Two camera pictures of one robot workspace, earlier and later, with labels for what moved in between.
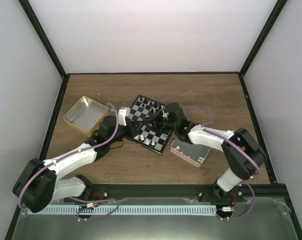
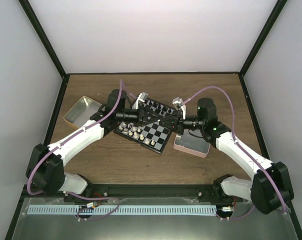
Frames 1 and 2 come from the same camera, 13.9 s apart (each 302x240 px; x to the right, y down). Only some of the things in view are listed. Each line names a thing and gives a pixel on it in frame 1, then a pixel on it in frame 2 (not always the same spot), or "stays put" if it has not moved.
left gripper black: x=133 y=126 -> x=143 y=115
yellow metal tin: x=86 y=114 stays put
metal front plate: x=255 y=218 stays put
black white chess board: x=143 y=130 stays put
